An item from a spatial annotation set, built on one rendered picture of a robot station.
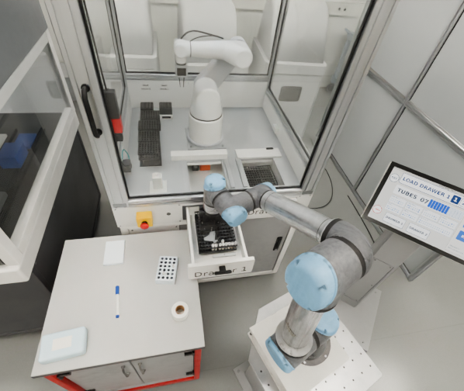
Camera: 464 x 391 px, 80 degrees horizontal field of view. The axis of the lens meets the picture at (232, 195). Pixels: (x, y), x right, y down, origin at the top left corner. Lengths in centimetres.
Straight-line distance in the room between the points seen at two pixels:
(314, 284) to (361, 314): 175
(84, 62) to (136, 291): 91
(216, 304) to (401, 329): 134
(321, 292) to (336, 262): 7
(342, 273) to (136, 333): 90
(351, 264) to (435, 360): 195
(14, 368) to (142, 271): 111
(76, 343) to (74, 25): 106
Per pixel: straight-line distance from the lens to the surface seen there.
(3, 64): 150
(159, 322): 130
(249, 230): 168
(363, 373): 140
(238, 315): 213
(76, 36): 99
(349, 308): 235
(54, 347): 133
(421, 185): 158
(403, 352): 246
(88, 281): 145
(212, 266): 122
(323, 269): 63
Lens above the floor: 198
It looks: 46 degrees down
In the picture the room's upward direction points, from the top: 8 degrees clockwise
